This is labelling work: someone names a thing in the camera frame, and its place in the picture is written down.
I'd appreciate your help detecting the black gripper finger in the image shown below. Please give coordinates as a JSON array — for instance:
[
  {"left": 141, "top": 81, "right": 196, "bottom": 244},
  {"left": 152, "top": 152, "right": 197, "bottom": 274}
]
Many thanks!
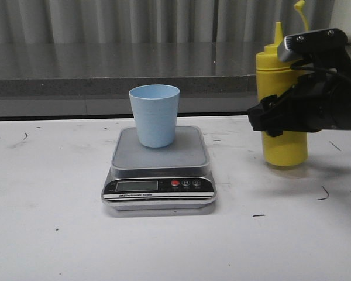
[{"left": 247, "top": 84, "right": 298, "bottom": 137}]

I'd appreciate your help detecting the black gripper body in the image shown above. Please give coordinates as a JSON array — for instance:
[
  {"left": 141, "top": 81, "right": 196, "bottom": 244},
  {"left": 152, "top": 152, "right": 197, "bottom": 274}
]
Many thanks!
[{"left": 292, "top": 47, "right": 351, "bottom": 132}]

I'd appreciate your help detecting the yellow squeeze bottle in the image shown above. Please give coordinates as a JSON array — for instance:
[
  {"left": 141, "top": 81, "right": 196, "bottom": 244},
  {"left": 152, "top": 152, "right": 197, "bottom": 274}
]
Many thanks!
[{"left": 256, "top": 0, "right": 310, "bottom": 170}]

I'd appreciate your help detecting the light blue plastic cup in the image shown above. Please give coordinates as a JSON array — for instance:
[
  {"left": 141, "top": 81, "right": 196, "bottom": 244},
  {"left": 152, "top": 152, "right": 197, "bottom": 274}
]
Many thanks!
[{"left": 129, "top": 84, "right": 180, "bottom": 148}]

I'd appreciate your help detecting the grey stone counter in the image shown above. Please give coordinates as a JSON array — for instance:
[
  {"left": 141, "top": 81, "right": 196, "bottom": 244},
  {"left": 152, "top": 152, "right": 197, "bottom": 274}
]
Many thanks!
[{"left": 0, "top": 42, "right": 264, "bottom": 119}]

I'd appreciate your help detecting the white blender appliance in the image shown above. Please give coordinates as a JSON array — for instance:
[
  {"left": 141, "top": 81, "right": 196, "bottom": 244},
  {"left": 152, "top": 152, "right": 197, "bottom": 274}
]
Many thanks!
[{"left": 329, "top": 0, "right": 351, "bottom": 44}]

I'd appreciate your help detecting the silver digital kitchen scale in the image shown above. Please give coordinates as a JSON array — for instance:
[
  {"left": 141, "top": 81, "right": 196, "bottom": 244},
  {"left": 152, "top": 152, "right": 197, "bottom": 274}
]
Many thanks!
[{"left": 101, "top": 126, "right": 217, "bottom": 215}]

